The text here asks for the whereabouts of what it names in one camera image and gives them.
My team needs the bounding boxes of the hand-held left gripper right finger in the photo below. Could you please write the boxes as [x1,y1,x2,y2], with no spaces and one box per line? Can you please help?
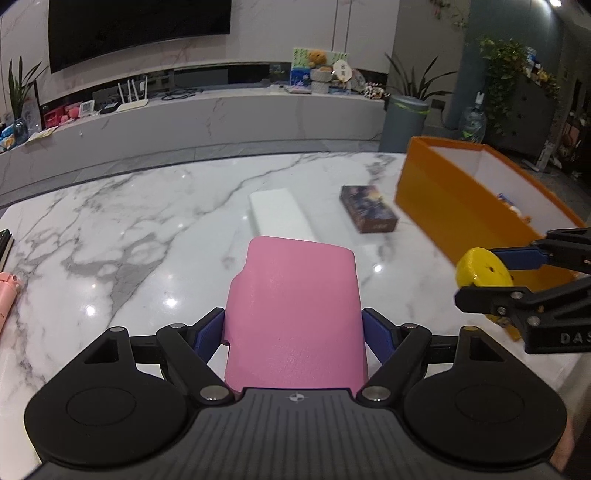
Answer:
[355,308,509,401]

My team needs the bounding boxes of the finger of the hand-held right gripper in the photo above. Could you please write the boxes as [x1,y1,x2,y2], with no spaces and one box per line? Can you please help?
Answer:
[454,277,591,326]
[488,227,591,272]

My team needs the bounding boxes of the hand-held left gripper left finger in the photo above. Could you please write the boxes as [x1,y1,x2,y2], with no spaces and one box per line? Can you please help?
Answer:
[78,307,232,403]

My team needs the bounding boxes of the yellow plastic toy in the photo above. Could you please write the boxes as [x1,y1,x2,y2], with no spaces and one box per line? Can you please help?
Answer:
[455,248,515,330]

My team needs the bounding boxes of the brown plush toy blue outfit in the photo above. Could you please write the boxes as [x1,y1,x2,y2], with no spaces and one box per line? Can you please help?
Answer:
[496,193,534,227]

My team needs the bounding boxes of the pink leather case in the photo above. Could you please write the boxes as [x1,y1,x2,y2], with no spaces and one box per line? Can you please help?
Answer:
[223,236,369,401]

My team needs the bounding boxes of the orange cardboard box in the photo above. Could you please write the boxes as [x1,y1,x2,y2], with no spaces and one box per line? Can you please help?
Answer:
[394,136,588,289]

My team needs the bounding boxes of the dark printed picture box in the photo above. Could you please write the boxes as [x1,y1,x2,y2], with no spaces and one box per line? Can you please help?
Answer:
[339,185,399,234]

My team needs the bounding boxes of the white rectangular box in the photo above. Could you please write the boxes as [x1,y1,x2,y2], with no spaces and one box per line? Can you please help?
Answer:
[248,187,318,243]

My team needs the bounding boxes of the grey cabinet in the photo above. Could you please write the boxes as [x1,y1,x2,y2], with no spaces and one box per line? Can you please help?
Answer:
[496,74,561,158]

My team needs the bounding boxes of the large water bottle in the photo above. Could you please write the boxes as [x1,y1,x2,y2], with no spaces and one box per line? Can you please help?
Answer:
[459,92,488,144]

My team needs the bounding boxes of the grey trash bin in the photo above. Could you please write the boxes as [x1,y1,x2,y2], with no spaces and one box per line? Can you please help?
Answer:
[380,95,430,154]

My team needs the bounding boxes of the green trailing vine plant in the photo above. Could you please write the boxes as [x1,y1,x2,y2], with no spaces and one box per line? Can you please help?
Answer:
[480,37,532,134]

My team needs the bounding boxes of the pink plastic toy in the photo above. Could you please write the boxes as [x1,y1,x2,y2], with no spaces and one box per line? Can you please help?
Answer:
[0,272,21,333]

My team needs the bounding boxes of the white marble tv console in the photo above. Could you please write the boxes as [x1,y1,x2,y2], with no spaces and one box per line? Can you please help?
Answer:
[0,85,386,195]

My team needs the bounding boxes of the green long-leaf plant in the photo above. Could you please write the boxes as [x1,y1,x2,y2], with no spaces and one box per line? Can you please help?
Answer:
[385,53,458,100]

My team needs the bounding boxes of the black flat case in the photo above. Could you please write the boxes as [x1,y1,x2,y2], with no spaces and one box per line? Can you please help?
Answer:
[0,229,14,273]

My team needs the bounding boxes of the white router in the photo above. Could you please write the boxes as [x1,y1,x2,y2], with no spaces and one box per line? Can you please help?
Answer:
[115,78,151,112]

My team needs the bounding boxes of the round grey tins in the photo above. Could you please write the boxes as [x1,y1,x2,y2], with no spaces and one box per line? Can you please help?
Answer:
[310,68,333,93]

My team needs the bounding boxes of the pink toys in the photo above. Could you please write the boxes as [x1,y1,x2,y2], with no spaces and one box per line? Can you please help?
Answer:
[44,104,81,127]

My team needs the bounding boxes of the green plant in blue vase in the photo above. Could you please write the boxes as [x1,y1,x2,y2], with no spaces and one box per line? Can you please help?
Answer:
[7,58,47,141]

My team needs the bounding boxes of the green printed card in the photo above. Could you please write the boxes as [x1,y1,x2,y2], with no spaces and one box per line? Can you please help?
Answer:
[292,46,349,88]

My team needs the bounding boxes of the black curved television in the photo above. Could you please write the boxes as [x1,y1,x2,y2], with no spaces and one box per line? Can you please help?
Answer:
[48,0,232,75]

